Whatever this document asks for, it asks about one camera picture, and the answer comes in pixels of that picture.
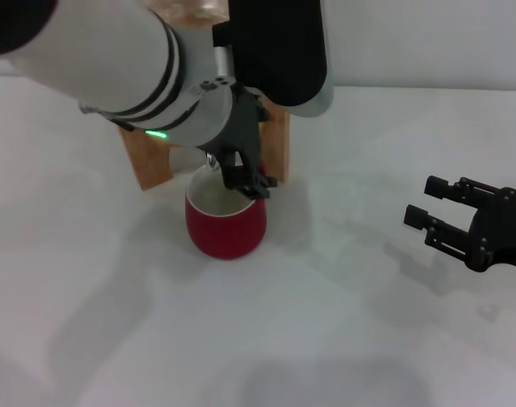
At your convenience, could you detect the red ceramic cup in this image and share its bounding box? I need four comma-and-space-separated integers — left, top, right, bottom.
184, 160, 268, 259

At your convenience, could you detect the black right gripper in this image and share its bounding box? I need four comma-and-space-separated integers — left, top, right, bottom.
403, 176, 516, 273

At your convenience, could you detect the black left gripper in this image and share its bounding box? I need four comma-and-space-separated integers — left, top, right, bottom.
196, 86, 278, 199

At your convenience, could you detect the wooden dispenser stand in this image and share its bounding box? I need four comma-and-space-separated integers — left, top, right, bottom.
117, 105, 292, 192

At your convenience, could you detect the glass water dispenser jar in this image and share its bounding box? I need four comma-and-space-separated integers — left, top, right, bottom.
149, 0, 232, 29

